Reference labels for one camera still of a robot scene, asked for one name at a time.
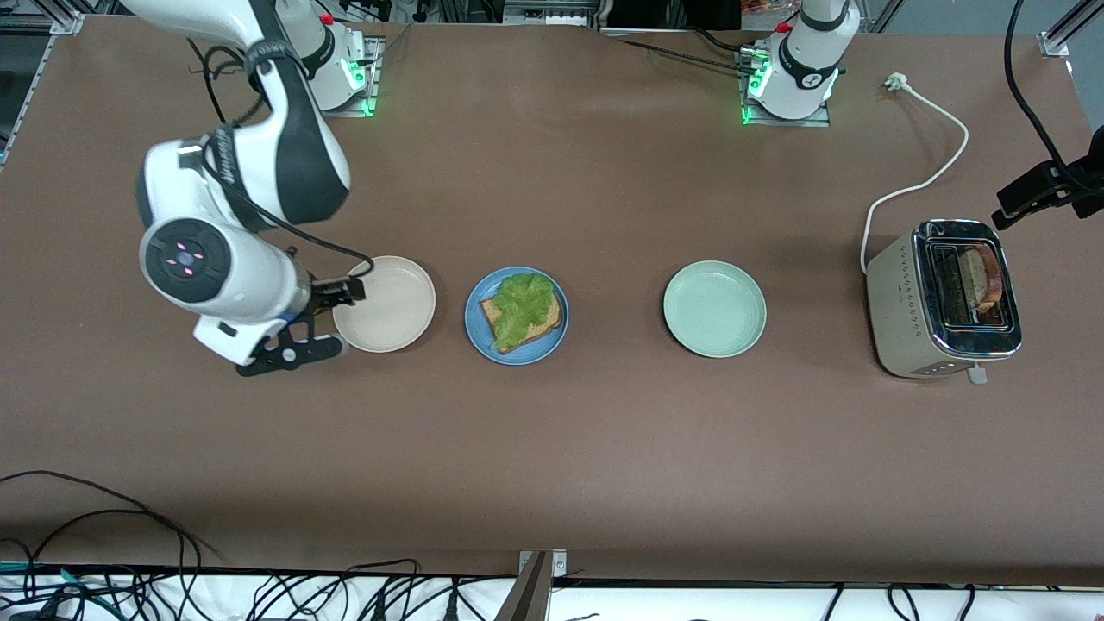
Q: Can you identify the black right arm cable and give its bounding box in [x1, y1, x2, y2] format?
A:
[185, 39, 377, 271]

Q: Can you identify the brown bread slice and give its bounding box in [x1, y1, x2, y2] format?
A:
[960, 248, 1005, 314]
[480, 289, 565, 355]

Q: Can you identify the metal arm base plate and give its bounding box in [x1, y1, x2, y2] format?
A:
[319, 34, 381, 118]
[737, 47, 834, 129]

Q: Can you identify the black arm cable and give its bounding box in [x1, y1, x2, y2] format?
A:
[185, 39, 377, 271]
[1004, 0, 1089, 175]

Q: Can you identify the blue round plate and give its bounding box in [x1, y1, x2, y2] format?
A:
[465, 266, 569, 367]

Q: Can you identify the black looped cable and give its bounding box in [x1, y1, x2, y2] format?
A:
[26, 509, 189, 605]

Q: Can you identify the beige round plate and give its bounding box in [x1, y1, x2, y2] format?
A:
[333, 255, 436, 354]

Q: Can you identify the aluminium frame corner profile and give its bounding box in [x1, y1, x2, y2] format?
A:
[1038, 0, 1104, 58]
[0, 0, 115, 35]

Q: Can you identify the long black table cable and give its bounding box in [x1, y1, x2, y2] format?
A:
[0, 470, 218, 567]

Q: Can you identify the white toaster power cable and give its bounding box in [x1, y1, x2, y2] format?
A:
[860, 72, 969, 275]

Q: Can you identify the aluminium profile bracket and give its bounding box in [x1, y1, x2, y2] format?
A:
[496, 549, 568, 621]

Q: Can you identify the silver two-slot toaster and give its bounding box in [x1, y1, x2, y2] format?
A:
[865, 218, 1024, 386]

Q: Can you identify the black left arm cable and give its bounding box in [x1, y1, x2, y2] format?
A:
[1004, 0, 1089, 175]

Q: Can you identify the black base supply cable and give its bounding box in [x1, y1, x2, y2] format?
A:
[602, 26, 762, 77]

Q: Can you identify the green lettuce leaf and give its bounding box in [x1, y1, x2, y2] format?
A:
[492, 273, 557, 354]

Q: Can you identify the pale green round plate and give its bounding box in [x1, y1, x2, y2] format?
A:
[662, 260, 768, 359]

